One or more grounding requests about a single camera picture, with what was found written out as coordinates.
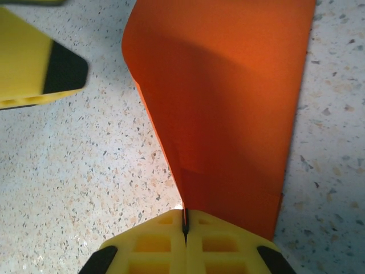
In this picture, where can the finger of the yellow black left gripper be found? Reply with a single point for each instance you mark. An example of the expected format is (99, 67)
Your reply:
(28, 2)
(25, 65)

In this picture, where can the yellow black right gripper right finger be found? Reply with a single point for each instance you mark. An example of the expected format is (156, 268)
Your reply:
(222, 251)

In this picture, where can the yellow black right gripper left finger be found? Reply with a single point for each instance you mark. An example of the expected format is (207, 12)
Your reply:
(154, 251)

